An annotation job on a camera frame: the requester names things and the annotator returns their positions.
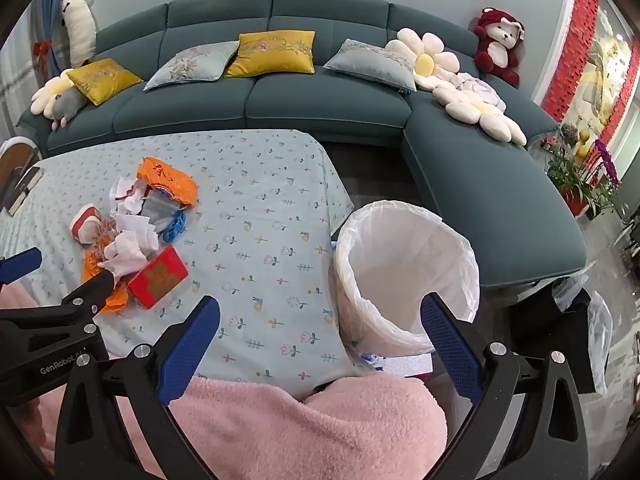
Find teal corner sofa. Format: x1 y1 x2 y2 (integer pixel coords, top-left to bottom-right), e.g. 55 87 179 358
15 0 588 291

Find yellow gourd ornament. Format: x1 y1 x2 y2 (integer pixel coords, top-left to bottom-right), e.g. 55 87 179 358
572 127 593 161

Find white flower-shaped cushion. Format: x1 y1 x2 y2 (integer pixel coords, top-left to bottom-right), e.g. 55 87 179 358
432 82 528 147
384 27 461 92
31 67 76 117

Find thick dark-covered book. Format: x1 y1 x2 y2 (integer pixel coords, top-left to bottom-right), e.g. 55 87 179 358
5 172 43 217

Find grey-blue embroidered cushion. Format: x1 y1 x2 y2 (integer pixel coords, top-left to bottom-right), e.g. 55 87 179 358
143 40 241 92
323 38 418 93

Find window curtain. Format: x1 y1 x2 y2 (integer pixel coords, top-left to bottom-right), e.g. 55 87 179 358
5 0 76 131

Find purple orchid plant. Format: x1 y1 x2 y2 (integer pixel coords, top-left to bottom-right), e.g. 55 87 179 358
590 137 631 221

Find clear plastic bag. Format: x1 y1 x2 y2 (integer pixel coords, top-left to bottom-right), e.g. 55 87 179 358
552 272 616 396

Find yellow embroidered cushion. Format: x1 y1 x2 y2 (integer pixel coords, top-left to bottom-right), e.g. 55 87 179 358
223 30 317 79
66 58 144 107

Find floral light blue tablecloth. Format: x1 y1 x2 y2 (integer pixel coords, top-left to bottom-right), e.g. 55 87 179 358
0 129 383 401

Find pink fleece garment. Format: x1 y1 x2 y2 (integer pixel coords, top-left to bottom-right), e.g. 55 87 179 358
0 282 448 480

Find white crumpled cloth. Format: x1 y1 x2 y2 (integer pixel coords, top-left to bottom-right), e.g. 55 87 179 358
452 72 506 111

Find long white plush toy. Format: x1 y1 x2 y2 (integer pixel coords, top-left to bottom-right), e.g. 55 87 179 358
60 0 97 68

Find grey foil packet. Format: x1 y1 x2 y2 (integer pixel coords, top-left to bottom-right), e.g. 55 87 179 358
142 192 181 233

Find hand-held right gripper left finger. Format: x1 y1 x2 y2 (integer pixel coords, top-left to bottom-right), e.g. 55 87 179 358
55 295 222 480

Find blue string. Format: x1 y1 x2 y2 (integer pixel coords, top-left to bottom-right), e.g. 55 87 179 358
162 210 188 242

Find orange cloth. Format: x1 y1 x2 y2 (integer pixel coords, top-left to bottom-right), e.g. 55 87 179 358
137 156 198 208

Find red cardboard box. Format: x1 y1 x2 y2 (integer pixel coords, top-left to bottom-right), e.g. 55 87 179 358
127 247 190 307

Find red paper-cut wall panel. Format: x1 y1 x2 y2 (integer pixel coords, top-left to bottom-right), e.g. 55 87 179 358
537 0 640 146

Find green potted plant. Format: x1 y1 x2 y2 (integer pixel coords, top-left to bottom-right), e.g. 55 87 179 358
542 135 601 216

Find orange wrapper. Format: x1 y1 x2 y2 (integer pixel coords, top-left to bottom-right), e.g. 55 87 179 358
81 250 131 313

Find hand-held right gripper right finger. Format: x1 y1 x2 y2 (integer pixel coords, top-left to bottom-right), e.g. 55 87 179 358
420 291 591 480

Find black hardcover book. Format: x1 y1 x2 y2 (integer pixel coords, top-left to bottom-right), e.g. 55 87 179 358
17 165 46 196

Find red monkey plush toy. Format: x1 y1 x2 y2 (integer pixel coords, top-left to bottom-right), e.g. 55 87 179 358
472 7 526 87

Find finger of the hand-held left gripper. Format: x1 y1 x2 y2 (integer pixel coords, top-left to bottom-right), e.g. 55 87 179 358
52 270 117 337
0 247 43 288

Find grey plush toy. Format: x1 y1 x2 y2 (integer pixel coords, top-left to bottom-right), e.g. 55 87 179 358
50 91 88 132

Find round wooden side table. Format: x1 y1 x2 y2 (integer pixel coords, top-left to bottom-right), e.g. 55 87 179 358
0 136 38 211

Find red and white paper cup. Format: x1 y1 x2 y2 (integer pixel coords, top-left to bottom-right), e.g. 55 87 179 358
69 203 103 246

